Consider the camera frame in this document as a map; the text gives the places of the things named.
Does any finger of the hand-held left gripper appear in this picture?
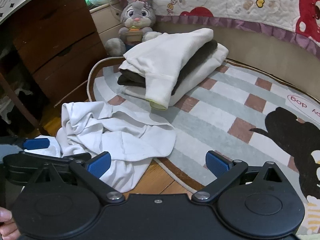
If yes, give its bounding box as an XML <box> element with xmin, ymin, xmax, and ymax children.
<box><xmin>20</xmin><ymin>151</ymin><xmax>92</xmax><ymax>166</ymax></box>
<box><xmin>19</xmin><ymin>137</ymin><xmax>52</xmax><ymax>152</ymax></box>

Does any beige bed base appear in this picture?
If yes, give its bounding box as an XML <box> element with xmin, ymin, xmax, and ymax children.
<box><xmin>154</xmin><ymin>20</ymin><xmax>320</xmax><ymax>110</ymax></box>

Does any person's left hand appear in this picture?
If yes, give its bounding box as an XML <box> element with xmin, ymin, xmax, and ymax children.
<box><xmin>0</xmin><ymin>207</ymin><xmax>21</xmax><ymax>240</ymax></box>

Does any white T-shirt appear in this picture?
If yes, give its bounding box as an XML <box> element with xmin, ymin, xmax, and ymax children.
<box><xmin>25</xmin><ymin>101</ymin><xmax>177</xmax><ymax>193</ymax></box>

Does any beige nightstand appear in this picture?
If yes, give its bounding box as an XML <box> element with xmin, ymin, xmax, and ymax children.
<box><xmin>89</xmin><ymin>1</ymin><xmax>130</xmax><ymax>48</ymax></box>

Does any checked dog print rug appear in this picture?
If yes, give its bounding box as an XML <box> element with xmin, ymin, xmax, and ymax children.
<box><xmin>86</xmin><ymin>56</ymin><xmax>320</xmax><ymax>238</ymax></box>

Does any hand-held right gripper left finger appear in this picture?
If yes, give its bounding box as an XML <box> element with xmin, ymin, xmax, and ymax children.
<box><xmin>26</xmin><ymin>152</ymin><xmax>125</xmax><ymax>204</ymax></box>

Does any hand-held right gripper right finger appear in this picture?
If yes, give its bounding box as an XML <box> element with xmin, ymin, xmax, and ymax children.
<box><xmin>192</xmin><ymin>150</ymin><xmax>292</xmax><ymax>204</ymax></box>

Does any cream waffle sweater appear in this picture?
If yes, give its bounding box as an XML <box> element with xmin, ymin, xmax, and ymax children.
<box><xmin>119</xmin><ymin>28</ymin><xmax>214</xmax><ymax>110</ymax></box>

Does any grey plush bunny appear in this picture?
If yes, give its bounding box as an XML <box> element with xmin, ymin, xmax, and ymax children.
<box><xmin>104</xmin><ymin>0</ymin><xmax>163</xmax><ymax>57</ymax></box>

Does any wooden drawer cabinet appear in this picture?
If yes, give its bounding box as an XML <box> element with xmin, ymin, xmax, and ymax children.
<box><xmin>9</xmin><ymin>0</ymin><xmax>108</xmax><ymax>105</ymax></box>

